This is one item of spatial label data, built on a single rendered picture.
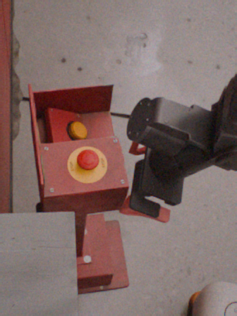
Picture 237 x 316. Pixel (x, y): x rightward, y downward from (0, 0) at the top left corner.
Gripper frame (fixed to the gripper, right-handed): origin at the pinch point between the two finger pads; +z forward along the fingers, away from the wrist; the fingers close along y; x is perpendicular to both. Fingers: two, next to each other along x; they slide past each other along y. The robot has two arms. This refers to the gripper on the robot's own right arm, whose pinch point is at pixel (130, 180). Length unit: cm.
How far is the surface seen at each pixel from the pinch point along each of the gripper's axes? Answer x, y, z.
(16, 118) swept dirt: 15, -56, 104
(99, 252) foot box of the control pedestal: 38, -15, 79
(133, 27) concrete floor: 42, -97, 90
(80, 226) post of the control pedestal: 22, -13, 59
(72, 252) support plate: -6.0, 12.4, 2.6
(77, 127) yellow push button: 2.6, -20.6, 28.7
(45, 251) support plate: -9.4, 12.8, 4.3
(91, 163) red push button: 2.5, -9.9, 19.7
